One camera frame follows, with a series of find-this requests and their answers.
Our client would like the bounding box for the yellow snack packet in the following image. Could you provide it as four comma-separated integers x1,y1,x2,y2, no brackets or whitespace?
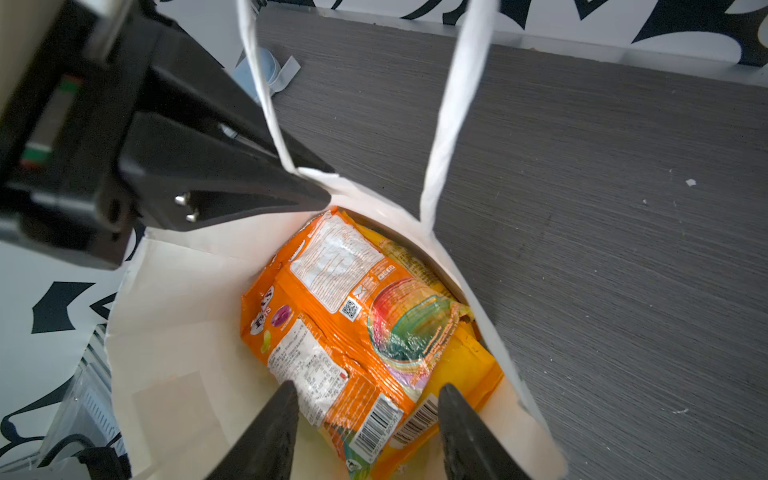
356,224,504,479

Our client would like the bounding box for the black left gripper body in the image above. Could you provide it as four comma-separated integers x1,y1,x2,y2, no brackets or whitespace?
1,1,158,269

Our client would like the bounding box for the white green paper bag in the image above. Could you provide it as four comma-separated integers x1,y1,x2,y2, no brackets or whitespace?
106,1,567,479

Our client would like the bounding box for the orange snack packet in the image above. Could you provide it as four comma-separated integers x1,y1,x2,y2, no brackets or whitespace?
240,208,469,479

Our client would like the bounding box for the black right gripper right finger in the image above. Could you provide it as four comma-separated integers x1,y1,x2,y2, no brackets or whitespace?
438,384,530,480

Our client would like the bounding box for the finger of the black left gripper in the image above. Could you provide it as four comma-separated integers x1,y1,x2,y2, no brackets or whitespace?
140,17,337,175
118,112,331,231

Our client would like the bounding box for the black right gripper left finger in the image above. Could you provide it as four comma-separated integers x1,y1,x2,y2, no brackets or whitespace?
206,381,299,479

